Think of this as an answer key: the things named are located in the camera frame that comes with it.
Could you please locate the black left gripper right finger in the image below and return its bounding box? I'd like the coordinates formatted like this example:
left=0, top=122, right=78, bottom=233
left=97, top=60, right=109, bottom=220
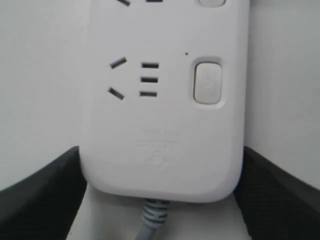
left=234, top=146, right=320, bottom=240

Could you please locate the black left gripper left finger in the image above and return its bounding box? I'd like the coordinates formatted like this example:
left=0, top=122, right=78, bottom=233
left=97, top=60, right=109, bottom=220
left=0, top=146, right=87, bottom=240

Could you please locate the white five-outlet power strip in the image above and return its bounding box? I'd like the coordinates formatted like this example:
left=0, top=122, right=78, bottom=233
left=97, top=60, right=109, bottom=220
left=79, top=0, right=250, bottom=203

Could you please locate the grey power cord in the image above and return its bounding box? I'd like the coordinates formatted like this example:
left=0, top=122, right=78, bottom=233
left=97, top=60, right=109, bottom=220
left=129, top=198, right=172, bottom=240

